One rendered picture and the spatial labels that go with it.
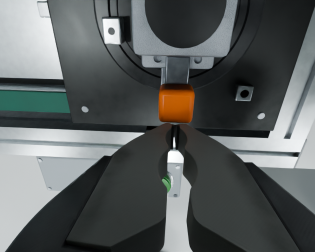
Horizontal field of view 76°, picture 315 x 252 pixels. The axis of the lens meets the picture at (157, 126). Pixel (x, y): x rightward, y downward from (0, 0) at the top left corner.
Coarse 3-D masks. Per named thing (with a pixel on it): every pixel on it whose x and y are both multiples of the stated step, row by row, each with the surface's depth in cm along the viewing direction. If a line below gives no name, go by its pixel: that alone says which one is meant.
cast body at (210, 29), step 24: (144, 0) 8; (168, 0) 7; (192, 0) 7; (216, 0) 7; (144, 24) 9; (168, 24) 8; (192, 24) 8; (216, 24) 8; (144, 48) 9; (168, 48) 9; (192, 48) 9; (216, 48) 9
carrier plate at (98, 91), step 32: (64, 0) 18; (288, 0) 17; (64, 32) 20; (96, 32) 20; (288, 32) 19; (64, 64) 21; (96, 64) 21; (256, 64) 20; (288, 64) 20; (96, 96) 23; (128, 96) 22; (224, 96) 22; (256, 96) 22; (224, 128) 24; (256, 128) 23
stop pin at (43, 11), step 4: (40, 4) 19; (44, 4) 19; (40, 8) 19; (44, 8) 19; (40, 12) 19; (44, 12) 19; (48, 12) 19; (40, 16) 20; (44, 16) 20; (48, 16) 19
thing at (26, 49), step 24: (0, 0) 23; (24, 0) 23; (0, 24) 25; (24, 24) 25; (48, 24) 24; (0, 48) 26; (24, 48) 26; (48, 48) 26; (0, 72) 28; (24, 72) 27; (48, 72) 27; (0, 96) 26; (24, 96) 26; (48, 96) 26
